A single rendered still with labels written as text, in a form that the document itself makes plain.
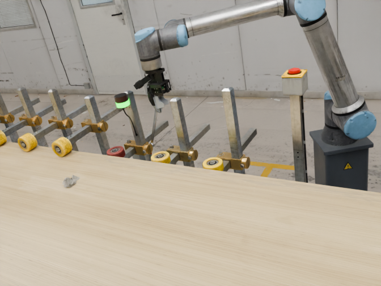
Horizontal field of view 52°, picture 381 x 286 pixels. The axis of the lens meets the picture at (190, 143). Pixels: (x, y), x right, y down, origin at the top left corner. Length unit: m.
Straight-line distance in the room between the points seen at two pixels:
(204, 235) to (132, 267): 0.23
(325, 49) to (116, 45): 3.82
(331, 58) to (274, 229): 0.91
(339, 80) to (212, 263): 1.09
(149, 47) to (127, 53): 3.54
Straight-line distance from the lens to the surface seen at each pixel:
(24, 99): 2.34
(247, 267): 1.08
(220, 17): 1.83
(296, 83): 1.37
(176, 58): 4.83
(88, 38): 5.58
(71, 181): 1.67
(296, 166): 1.54
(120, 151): 1.78
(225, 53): 4.51
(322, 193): 1.32
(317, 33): 1.78
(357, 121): 1.95
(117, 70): 5.44
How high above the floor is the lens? 1.67
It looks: 26 degrees down
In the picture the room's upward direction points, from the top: 11 degrees counter-clockwise
